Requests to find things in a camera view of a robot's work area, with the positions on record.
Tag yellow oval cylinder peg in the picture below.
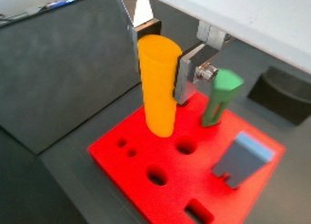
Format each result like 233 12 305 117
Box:
138 35 183 137

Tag black curved cradle fixture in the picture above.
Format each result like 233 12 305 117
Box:
249 66 311 126

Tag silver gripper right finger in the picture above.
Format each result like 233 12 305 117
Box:
174 21 234 105

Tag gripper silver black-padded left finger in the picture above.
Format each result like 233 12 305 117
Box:
117 0 162 72

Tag green triangular peg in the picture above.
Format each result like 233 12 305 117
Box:
202 68 245 127

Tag red foam shape board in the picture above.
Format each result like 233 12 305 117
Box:
89 93 286 224

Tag blue rectangular forked peg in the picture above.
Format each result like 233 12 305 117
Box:
211 132 275 189

